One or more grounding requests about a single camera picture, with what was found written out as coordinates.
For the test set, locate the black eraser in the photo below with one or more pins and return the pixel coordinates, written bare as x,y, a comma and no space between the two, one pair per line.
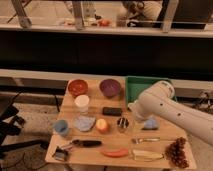
112,111

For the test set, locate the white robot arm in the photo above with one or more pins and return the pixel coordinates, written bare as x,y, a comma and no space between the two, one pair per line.
158,100

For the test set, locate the purple bowl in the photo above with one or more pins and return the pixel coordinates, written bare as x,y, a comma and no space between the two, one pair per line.
110,87

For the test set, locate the red bowl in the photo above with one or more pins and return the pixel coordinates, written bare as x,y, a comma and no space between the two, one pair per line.
77,87

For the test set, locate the green plastic tray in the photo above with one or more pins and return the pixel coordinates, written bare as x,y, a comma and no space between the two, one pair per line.
134,85

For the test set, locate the white cup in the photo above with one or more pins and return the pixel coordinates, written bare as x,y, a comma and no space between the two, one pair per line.
82,103

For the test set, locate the red yellow apple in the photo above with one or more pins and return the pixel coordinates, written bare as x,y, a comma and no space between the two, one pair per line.
102,126

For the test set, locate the small metal cup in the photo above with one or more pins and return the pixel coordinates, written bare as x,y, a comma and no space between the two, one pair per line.
122,124

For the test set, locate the grey-blue cloth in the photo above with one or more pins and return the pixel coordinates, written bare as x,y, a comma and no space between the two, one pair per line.
84,123

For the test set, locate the blue sponge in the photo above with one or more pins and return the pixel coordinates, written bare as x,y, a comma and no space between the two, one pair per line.
150,124

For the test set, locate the blue cup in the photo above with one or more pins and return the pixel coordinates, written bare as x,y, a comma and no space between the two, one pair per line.
61,127

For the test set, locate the person in background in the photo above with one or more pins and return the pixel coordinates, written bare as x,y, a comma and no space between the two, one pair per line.
145,11

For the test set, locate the small metal clip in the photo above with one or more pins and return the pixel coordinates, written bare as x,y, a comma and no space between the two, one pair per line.
60,154

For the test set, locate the dark red grape bunch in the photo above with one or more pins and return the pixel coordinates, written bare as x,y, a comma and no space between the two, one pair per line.
175,153

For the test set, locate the black office chair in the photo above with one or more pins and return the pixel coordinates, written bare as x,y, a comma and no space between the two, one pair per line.
8,118

